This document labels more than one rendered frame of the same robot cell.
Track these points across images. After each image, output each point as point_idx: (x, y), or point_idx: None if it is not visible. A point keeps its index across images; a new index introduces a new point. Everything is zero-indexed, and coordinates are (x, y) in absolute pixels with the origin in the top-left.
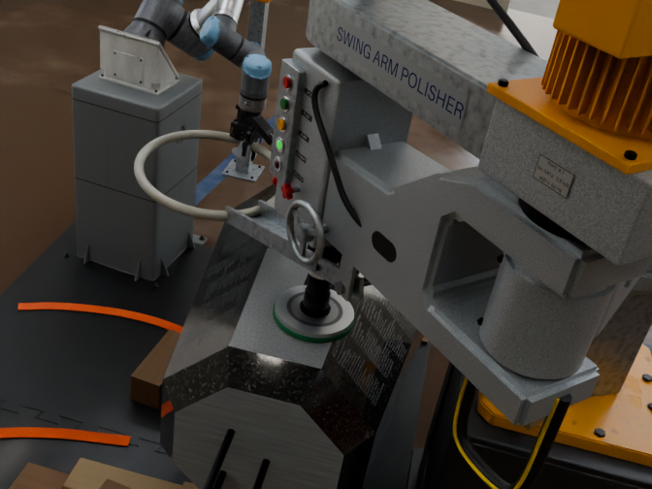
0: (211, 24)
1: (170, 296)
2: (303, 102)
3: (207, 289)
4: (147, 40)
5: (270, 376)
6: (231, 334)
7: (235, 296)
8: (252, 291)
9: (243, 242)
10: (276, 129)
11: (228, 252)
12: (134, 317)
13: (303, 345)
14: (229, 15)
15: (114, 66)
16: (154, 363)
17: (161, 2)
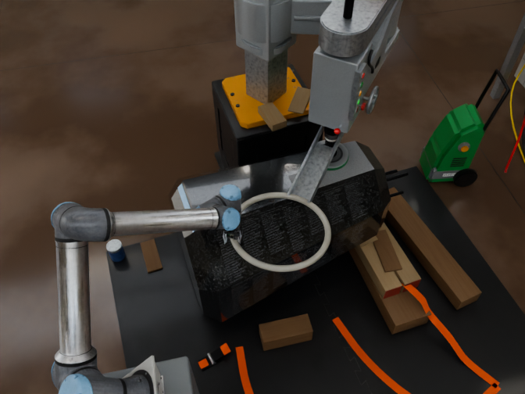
0: (234, 211)
1: (213, 391)
2: None
3: (317, 232)
4: (153, 368)
5: (370, 155)
6: (366, 173)
7: (335, 194)
8: (335, 180)
9: (277, 231)
10: (356, 101)
11: (283, 241)
12: (251, 392)
13: (349, 150)
14: (213, 207)
15: None
16: (294, 327)
17: (98, 381)
